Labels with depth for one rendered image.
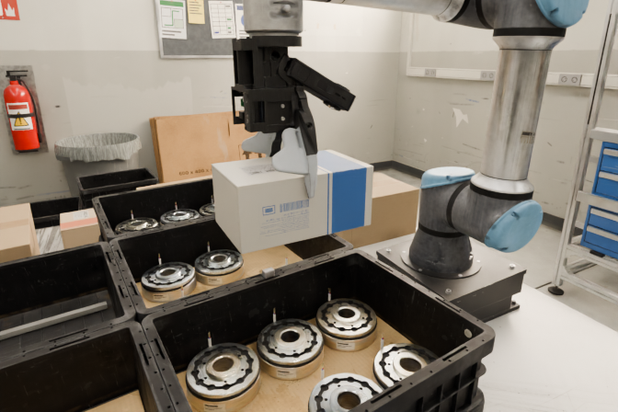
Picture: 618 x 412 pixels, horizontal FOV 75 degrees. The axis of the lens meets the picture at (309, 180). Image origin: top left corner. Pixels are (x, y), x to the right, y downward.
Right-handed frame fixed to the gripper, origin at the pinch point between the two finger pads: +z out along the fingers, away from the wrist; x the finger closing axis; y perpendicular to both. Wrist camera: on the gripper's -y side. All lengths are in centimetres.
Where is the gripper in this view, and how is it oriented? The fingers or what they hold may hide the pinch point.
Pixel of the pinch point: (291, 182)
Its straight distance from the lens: 58.5
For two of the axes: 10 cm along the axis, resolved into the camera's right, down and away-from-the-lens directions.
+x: 4.7, 2.6, -8.4
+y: -8.9, 1.5, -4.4
